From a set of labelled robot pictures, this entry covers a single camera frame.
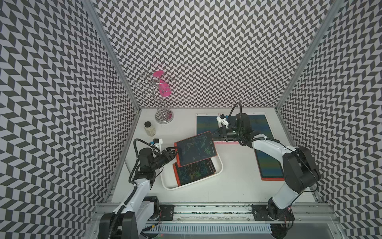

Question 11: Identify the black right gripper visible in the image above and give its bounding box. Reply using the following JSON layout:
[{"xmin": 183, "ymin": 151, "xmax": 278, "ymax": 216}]
[{"xmin": 208, "ymin": 125, "xmax": 243, "ymax": 141}]

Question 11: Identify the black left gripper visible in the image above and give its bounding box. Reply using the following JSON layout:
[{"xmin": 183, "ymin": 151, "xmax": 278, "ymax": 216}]
[{"xmin": 150, "ymin": 146, "xmax": 180, "ymax": 170}]

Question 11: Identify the pink writing tablet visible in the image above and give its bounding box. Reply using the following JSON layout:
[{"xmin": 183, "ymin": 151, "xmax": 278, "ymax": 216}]
[
  {"xmin": 248, "ymin": 114, "xmax": 274, "ymax": 138},
  {"xmin": 195, "ymin": 113, "xmax": 220, "ymax": 134},
  {"xmin": 212, "ymin": 116, "xmax": 239, "ymax": 144}
]

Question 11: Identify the white plastic storage box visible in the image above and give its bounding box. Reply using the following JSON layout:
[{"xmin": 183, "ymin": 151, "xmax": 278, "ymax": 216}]
[{"xmin": 160, "ymin": 155, "xmax": 223, "ymax": 191}]

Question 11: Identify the red writing tablet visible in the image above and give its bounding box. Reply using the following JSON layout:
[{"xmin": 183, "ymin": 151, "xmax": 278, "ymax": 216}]
[
  {"xmin": 254, "ymin": 149, "xmax": 284, "ymax": 181},
  {"xmin": 173, "ymin": 158, "xmax": 216, "ymax": 187},
  {"xmin": 174, "ymin": 131, "xmax": 217, "ymax": 168}
]

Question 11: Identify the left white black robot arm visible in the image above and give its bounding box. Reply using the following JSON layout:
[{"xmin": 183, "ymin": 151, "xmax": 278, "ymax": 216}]
[{"xmin": 97, "ymin": 146, "xmax": 178, "ymax": 239}]

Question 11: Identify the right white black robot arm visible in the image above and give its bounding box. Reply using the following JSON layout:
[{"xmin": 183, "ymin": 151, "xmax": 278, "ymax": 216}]
[{"xmin": 213, "ymin": 113, "xmax": 321, "ymax": 221}]

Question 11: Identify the glass spice jar black lid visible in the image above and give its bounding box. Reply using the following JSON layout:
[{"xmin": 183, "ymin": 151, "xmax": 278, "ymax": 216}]
[{"xmin": 144, "ymin": 121, "xmax": 156, "ymax": 137}]

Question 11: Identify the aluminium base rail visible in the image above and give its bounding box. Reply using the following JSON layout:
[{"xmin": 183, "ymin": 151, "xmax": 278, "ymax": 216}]
[{"xmin": 89, "ymin": 202, "xmax": 341, "ymax": 225}]

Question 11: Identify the chrome wire jewelry stand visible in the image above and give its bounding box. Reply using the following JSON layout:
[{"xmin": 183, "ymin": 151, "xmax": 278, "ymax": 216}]
[{"xmin": 135, "ymin": 72, "xmax": 174, "ymax": 124}]

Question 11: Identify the aluminium corner post right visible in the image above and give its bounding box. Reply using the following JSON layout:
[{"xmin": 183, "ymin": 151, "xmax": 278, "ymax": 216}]
[{"xmin": 275, "ymin": 0, "xmax": 345, "ymax": 112}]

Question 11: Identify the aluminium corner post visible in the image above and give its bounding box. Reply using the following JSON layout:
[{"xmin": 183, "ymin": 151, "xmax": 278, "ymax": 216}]
[
  {"xmin": 82, "ymin": 0, "xmax": 140, "ymax": 111},
  {"xmin": 275, "ymin": 0, "xmax": 345, "ymax": 112}
]

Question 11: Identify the aluminium corner post left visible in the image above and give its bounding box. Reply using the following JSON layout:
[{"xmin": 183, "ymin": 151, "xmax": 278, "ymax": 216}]
[{"xmin": 82, "ymin": 0, "xmax": 140, "ymax": 111}]

